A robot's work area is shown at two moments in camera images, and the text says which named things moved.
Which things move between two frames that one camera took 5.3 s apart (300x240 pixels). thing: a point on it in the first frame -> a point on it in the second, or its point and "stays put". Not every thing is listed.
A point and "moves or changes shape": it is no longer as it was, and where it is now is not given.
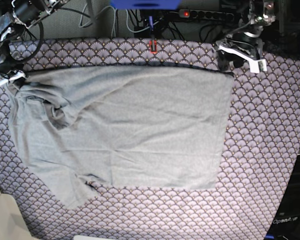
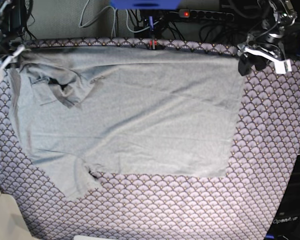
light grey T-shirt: x=85 y=129 moves or changes shape
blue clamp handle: x=151 y=23 stays put
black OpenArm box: x=291 y=219 stays put
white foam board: x=7 y=221 stays put
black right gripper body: x=251 y=43 -> x=267 y=42
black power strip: x=206 y=15 stays put
